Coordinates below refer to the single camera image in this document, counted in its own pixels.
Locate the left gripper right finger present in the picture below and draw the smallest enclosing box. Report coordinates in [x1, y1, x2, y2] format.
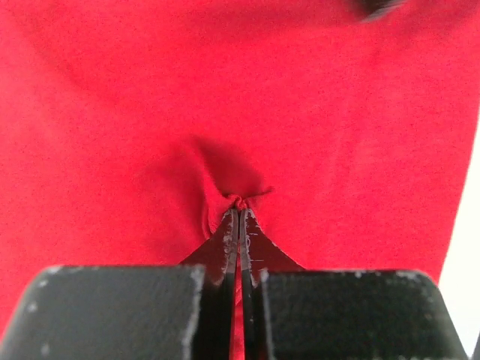
[239, 209, 467, 359]

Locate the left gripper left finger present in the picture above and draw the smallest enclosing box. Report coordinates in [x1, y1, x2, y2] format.
[1, 210, 239, 359]

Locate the dark red t shirt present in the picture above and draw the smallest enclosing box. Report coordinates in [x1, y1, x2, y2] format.
[1, 1, 479, 359]

